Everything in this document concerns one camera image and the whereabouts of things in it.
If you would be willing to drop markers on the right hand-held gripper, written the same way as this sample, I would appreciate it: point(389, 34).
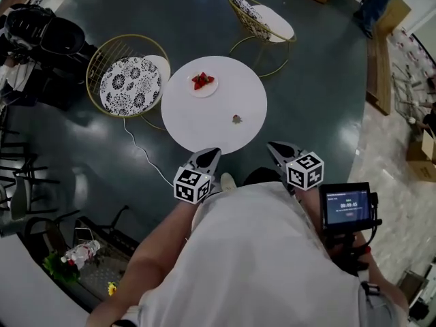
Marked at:
point(304, 172)

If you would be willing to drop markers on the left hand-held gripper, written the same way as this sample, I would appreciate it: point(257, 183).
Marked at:
point(190, 187)

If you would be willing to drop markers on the white plate with strawberries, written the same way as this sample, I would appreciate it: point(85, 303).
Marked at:
point(209, 92)

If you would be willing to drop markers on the person's right forearm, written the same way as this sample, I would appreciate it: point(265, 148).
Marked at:
point(308, 203)

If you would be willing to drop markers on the person's left forearm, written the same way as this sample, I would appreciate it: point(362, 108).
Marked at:
point(146, 264)

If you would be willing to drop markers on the person's white shoe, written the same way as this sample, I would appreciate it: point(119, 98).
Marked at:
point(228, 182)

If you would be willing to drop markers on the person's black trousers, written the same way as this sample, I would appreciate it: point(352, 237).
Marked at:
point(262, 177)

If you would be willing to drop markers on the round white table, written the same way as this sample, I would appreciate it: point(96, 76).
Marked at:
point(204, 124)

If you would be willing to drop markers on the black monitor screen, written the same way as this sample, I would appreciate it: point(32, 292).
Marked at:
point(345, 204)

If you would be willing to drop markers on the person's white shirt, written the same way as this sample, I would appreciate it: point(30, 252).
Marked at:
point(252, 257)

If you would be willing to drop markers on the wooden bench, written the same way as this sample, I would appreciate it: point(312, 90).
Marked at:
point(379, 77)

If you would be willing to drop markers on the black mesh table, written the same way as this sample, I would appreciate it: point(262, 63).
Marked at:
point(109, 267)

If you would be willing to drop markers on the pile of metal frames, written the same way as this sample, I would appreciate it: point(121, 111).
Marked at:
point(408, 80)

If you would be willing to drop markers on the water bottle red label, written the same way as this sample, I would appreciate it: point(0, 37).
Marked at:
point(73, 261)
point(85, 249)

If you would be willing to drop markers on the sunflower bunch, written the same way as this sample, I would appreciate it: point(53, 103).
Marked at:
point(111, 289)

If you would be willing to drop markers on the tan flat carton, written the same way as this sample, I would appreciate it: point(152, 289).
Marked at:
point(395, 14)

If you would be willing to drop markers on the green leafy plant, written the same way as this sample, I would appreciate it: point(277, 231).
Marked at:
point(59, 269)

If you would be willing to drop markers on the black metal chair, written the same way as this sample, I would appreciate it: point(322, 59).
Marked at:
point(24, 162)

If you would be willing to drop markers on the black round chair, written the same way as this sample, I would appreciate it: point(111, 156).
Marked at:
point(34, 230)

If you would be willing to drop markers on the grey padded chair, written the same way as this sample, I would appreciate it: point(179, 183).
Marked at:
point(19, 199)

